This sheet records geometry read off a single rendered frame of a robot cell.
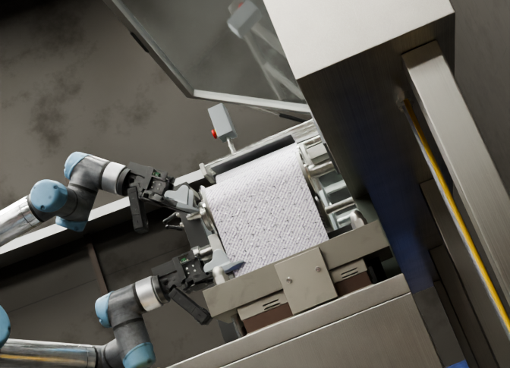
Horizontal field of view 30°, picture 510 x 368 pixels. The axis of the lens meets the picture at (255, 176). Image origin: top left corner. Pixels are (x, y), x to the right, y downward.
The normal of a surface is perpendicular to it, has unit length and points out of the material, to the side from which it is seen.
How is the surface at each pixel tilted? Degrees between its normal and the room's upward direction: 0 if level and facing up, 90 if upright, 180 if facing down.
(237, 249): 90
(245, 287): 90
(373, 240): 90
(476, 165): 90
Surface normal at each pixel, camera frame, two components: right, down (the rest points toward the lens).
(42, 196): -0.24, -0.21
